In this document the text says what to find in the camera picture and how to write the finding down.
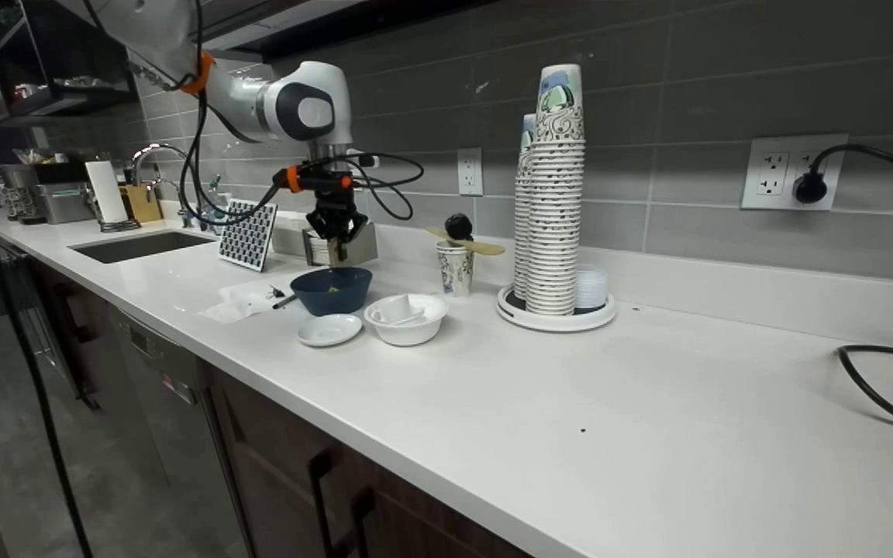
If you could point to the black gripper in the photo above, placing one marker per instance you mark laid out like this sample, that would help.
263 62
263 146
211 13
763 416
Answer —
335 205

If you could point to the Franka robot arm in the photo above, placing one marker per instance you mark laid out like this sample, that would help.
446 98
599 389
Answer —
249 98

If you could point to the dark blue bowl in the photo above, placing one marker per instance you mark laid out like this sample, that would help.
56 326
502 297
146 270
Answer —
332 292

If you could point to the small white saucer plate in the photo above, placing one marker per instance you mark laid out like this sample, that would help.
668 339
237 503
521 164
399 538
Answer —
329 331

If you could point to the white bowl with creamer cups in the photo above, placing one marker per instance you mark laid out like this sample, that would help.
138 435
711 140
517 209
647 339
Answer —
405 323

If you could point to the white box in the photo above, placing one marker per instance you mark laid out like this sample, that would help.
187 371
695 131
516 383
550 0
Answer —
290 236

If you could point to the black white patterned board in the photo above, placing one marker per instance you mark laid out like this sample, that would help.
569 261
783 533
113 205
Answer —
249 236

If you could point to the glass stir stick holder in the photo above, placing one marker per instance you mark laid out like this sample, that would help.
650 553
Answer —
452 269

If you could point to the black ball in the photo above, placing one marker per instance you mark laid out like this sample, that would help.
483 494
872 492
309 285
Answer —
456 226

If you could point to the wooden stir sticks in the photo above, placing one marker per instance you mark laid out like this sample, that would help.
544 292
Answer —
477 247

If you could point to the shorter paper cup stack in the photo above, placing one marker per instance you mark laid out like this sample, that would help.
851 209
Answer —
524 205

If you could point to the small wooden board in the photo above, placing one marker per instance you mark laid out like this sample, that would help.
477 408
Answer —
142 205

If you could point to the kitchen sink basin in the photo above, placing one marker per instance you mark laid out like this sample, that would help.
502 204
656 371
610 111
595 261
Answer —
138 247

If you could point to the round white cup tray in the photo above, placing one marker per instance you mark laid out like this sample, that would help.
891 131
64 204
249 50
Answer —
529 317

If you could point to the chrome faucet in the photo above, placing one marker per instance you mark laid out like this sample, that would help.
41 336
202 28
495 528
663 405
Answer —
141 155

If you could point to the tall paper cup stack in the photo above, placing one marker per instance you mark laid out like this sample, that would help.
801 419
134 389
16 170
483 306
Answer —
555 198

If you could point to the dark wooden cabinet door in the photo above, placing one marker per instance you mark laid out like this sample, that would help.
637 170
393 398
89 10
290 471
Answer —
278 466

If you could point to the white upright tablet board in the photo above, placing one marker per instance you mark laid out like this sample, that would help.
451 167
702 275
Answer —
106 193

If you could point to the stainless dishwasher front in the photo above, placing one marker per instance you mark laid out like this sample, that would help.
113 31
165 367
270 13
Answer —
177 413

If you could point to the grey metal box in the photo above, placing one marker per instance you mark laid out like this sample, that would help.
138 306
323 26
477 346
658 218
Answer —
64 200

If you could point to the metal container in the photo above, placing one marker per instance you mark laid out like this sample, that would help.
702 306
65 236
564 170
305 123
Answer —
16 193

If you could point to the white wall switch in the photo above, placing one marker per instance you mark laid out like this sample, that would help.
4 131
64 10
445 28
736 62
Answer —
470 171

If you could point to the dark wall shelf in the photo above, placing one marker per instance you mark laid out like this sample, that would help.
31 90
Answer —
53 62

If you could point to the white wall power outlet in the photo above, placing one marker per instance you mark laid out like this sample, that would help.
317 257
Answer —
773 176

